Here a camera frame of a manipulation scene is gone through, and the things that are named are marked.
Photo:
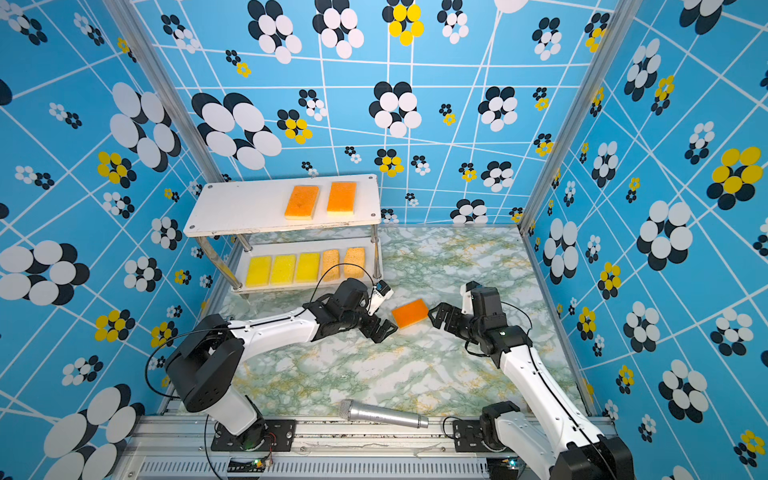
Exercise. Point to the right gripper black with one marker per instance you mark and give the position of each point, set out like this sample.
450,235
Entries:
455,317

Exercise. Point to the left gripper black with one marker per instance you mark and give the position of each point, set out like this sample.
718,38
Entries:
372,331

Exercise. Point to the tan porous sponge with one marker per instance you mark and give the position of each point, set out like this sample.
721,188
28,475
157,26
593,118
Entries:
354,262
330,265

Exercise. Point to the yellow sponge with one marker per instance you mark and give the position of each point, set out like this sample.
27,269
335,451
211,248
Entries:
308,267
283,270
258,271

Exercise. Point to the orange sponge front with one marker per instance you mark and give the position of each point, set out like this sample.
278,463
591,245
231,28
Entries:
410,314

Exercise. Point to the orange sponge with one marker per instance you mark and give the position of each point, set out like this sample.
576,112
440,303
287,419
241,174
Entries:
410,314
302,203
341,200

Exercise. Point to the yellow sponge back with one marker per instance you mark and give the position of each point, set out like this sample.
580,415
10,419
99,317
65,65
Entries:
258,271

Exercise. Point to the orange sponge back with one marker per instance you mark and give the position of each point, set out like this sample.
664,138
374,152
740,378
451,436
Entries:
341,200

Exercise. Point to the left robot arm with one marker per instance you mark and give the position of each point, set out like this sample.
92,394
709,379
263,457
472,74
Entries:
203,365

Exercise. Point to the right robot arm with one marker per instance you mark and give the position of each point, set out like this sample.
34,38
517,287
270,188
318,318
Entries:
564,443

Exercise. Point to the white two-tier shelf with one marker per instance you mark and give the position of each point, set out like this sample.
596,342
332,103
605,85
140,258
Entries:
226,215

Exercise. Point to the silver microphone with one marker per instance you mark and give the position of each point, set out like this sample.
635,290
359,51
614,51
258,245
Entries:
353,410

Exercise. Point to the circuit board right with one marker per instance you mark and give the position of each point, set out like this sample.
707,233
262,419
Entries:
505,468

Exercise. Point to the green circuit board left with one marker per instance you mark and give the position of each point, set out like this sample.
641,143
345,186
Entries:
249,466

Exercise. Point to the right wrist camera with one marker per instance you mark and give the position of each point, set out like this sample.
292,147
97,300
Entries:
466,294

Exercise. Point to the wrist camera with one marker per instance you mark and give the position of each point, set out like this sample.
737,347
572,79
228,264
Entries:
466,294
380,293

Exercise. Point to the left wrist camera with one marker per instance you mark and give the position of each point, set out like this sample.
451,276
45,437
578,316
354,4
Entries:
380,293

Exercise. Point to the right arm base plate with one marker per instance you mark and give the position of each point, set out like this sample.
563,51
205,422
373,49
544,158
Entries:
468,437

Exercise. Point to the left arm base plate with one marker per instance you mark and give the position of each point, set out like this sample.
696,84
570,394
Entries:
265,435

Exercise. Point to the aluminium front rail frame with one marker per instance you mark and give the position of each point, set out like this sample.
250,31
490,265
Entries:
178,447

